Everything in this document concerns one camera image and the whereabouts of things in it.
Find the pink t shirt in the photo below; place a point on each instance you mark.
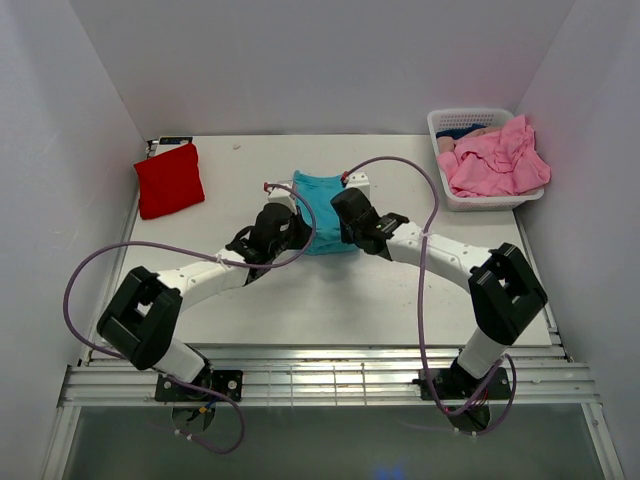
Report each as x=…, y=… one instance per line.
x=498, y=164

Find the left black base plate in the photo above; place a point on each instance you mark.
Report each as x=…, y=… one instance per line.
x=226, y=382

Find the folded red t shirt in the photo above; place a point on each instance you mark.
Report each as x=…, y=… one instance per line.
x=169, y=182

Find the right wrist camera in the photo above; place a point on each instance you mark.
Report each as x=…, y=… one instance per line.
x=357, y=180

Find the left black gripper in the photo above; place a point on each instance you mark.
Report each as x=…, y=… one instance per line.
x=303, y=231

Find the teal t shirt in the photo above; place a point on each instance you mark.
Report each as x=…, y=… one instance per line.
x=318, y=192

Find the dark blue garment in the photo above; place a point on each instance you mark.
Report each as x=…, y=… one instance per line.
x=456, y=133

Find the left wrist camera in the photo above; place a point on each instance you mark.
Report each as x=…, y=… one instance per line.
x=281, y=193

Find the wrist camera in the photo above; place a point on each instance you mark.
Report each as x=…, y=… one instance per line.
x=281, y=193
x=357, y=180

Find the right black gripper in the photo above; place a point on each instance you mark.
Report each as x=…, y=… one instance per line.
x=346, y=238

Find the blue label plate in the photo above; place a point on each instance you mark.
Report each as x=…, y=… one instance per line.
x=175, y=140

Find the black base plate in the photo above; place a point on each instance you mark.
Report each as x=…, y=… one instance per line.
x=454, y=384
x=226, y=382

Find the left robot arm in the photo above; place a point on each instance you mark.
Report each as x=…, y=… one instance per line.
x=140, y=320

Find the aluminium rail frame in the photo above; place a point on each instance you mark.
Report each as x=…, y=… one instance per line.
x=333, y=330

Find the beige garment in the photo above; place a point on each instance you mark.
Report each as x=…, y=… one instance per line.
x=447, y=144

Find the white plastic basket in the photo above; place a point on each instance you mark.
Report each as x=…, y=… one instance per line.
x=444, y=119

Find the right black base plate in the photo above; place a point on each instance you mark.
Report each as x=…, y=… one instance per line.
x=454, y=384

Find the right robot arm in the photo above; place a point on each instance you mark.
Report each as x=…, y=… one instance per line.
x=505, y=293

